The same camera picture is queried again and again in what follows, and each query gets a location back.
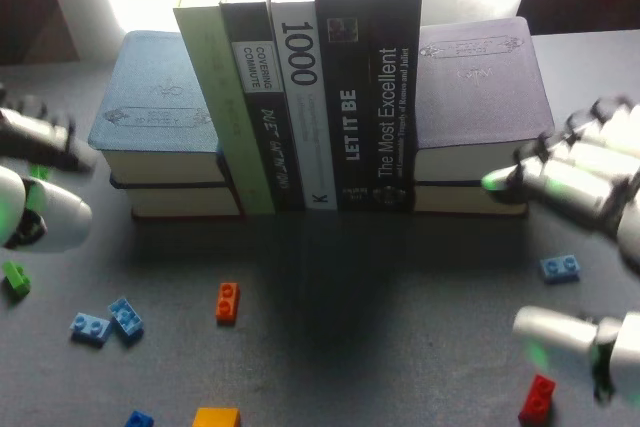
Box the green spine book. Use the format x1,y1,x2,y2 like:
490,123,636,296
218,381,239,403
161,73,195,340
172,0,277,216

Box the grey table cloth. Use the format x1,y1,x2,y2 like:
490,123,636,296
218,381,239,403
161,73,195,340
0,31,640,427

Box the dark blue toy brick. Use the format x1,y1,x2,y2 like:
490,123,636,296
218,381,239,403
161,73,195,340
123,409,155,427

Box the red toy brick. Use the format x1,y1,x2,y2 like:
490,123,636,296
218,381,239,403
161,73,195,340
517,374,557,426

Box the yellow toy brick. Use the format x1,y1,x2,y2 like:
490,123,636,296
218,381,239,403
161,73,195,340
192,406,242,427

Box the black Covering Commute book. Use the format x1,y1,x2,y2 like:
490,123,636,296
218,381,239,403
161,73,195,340
218,0,308,213

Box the black Let It Be book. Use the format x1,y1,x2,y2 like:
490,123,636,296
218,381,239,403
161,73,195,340
313,0,375,213

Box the dark blue hardcover book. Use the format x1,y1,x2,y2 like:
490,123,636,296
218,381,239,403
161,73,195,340
108,172,246,221

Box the light blue toy brick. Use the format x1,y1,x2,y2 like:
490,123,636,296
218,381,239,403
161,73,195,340
69,312,112,347
107,296,145,341
539,254,583,285

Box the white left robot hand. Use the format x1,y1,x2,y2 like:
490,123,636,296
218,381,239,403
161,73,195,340
0,87,97,253

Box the light blue hardcover book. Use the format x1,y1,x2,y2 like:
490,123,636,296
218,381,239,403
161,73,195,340
87,29,227,184

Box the black Most Excellent book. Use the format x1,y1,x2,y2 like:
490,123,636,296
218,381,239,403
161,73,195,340
366,0,425,214

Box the white 1000 book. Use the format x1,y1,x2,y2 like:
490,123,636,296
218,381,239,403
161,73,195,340
268,0,340,211

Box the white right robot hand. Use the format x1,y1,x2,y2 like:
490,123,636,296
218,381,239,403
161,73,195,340
481,94,640,403

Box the orange toy brick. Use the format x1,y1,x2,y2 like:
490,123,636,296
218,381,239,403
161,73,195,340
215,282,242,326

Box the purple hardcover book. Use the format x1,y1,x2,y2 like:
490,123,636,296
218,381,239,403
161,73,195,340
413,15,557,184

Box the dark thick hardcover book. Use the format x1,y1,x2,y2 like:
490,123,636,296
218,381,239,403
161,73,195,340
412,179,530,219

